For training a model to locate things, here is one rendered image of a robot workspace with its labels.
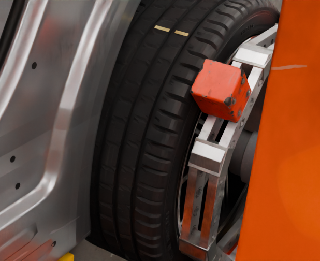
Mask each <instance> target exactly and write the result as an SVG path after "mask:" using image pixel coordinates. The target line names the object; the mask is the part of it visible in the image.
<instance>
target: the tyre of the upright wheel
mask: <svg viewBox="0 0 320 261"><path fill-rule="evenodd" d="M279 17H280V13H279V11H278V9H277V8H276V6H275V5H274V4H273V3H272V2H270V1H269V0H141V2H140V4H139V6H138V8H137V10H136V12H135V14H134V17H133V19H132V21H131V23H130V26H129V28H128V30H127V33H126V35H125V38H124V40H123V43H122V46H121V48H120V51H119V54H118V57H117V60H116V63H115V65H114V69H113V72H112V75H111V78H110V82H109V85H108V89H107V93H106V96H105V100H104V104H103V108H102V112H101V116H100V121H99V126H98V131H97V136H96V142H95V149H94V156H93V165H92V175H91V189H90V215H91V225H92V230H91V235H90V236H89V235H88V236H87V237H86V238H85V240H86V241H88V242H90V243H91V244H93V245H95V246H98V247H100V248H102V249H104V250H106V251H108V252H110V253H112V254H114V255H117V256H119V257H121V258H123V259H125V260H127V261H194V260H192V259H191V258H190V257H188V256H187V255H185V254H182V253H181V251H180V250H179V245H180V244H179V239H178V236H177V231H176V222H175V207H176V195H177V187H178V181H179V175H180V171H181V166H182V162H183V158H184V154H185V150H186V147H187V143H188V140H189V138H190V135H191V132H192V129H193V126H194V123H195V121H196V118H197V116H198V113H199V111H200V108H199V107H198V105H197V103H196V102H195V100H194V98H193V96H192V95H191V93H190V90H191V87H192V85H193V83H194V81H195V79H196V77H197V75H198V73H199V71H200V68H201V66H202V64H203V62H204V60H205V59H210V60H213V61H217V62H220V63H225V62H226V60H227V59H228V58H229V56H230V55H231V54H232V52H233V51H234V50H235V49H236V47H237V46H238V45H240V44H241V43H242V42H243V41H244V40H246V39H247V38H248V37H250V36H252V35H260V34H262V33H264V32H265V31H267V30H268V29H270V28H272V27H273V26H275V24H276V23H277V24H278V22H279ZM248 187H249V185H248V186H247V188H246V190H245V192H244V194H243V196H242V198H241V200H240V202H239V204H238V205H237V207H236V209H235V211H234V212H233V214H232V216H231V217H230V219H229V220H228V222H227V223H226V224H225V226H224V227H223V228H222V230H221V231H220V232H219V233H218V234H217V236H216V244H217V243H218V242H219V241H220V240H221V239H222V238H223V237H224V235H225V234H226V233H227V232H228V231H229V230H230V228H231V227H232V226H233V225H234V224H235V222H236V221H237V220H238V219H239V217H240V215H241V213H242V212H243V210H244V207H245V202H246V196H247V193H248Z"/></svg>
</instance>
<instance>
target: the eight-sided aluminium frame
mask: <svg viewBox="0 0 320 261"><path fill-rule="evenodd" d="M277 28H278V24H277V23H276V24H275V26H273V27H272V28H270V29H268V30H267V31H265V32H264V33H262V34H260V35H259V36H257V37H255V38H254V39H252V40H251V41H249V42H247V43H246V42H244V43H243V45H242V46H241V47H240V48H239V50H238V52H237V53H236V54H235V56H234V57H233V58H232V65H231V66H234V67H238V68H242V69H243V70H244V73H245V75H246V77H248V83H249V85H250V88H251V90H252V92H251V94H250V97H249V99H248V102H247V104H246V106H245V108H244V110H243V113H242V115H241V117H240V119H239V122H238V123H234V122H231V121H229V122H228V124H227V126H226V128H225V131H224V133H223V135H222V137H221V139H220V142H216V141H215V139H216V137H217V135H218V132H219V130H220V128H221V126H222V124H223V121H224V119H221V118H218V117H215V116H212V115H208V117H207V119H206V121H205V123H204V125H203V127H202V129H201V132H200V134H199V136H198V137H196V138H195V142H194V145H193V149H192V152H191V155H190V159H189V162H188V166H189V171H188V180H187V188H186V196H185V204H184V212H183V220H182V228H181V235H180V237H179V244H180V245H179V250H180V251H181V253H182V254H185V255H187V256H188V257H190V258H191V259H192V260H194V261H235V258H236V252H237V247H238V246H236V248H235V249H234V250H233V251H232V253H231V254H230V255H228V254H226V253H227V252H228V251H229V250H230V249H231V248H232V247H233V245H234V244H235V243H236V242H237V241H238V239H239V236H240V230H241V224H242V219H243V213H244V211H243V213H242V214H241V216H240V218H239V219H238V220H237V221H236V222H235V224H234V225H233V226H232V227H231V228H230V230H229V231H228V232H227V233H226V234H225V235H224V237H223V238H222V239H221V240H220V241H219V242H218V243H217V244H216V236H217V229H218V225H219V219H220V212H221V206H222V200H223V194H224V187H225V181H226V174H227V170H228V166H229V163H230V160H231V157H232V153H233V151H234V148H235V146H236V144H237V142H238V139H239V137H240V135H241V133H242V130H243V128H244V126H245V124H246V121H247V119H248V117H249V115H250V113H251V110H252V108H253V106H254V104H255V101H256V99H257V97H258V95H259V92H260V90H261V87H262V86H263V83H264V81H265V79H266V77H267V76H268V74H269V71H270V65H271V60H272V54H273V48H274V43H275V38H276V34H277ZM206 173H208V174H209V181H208V188H207V195H206V202H205V209H204V213H203V221H202V228H201V231H198V224H199V217H200V209H201V202H202V195H203V188H204V183H205V176H206Z"/></svg>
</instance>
